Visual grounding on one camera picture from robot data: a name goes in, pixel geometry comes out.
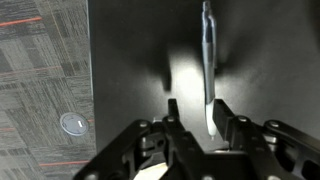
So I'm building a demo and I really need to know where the round floor outlet cover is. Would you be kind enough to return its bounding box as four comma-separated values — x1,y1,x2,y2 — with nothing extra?
59,112,90,136

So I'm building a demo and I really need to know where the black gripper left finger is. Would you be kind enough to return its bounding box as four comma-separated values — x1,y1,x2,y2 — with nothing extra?
73,98,205,180

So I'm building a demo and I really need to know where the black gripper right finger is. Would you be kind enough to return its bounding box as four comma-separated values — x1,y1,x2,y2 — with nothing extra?
212,98,320,180

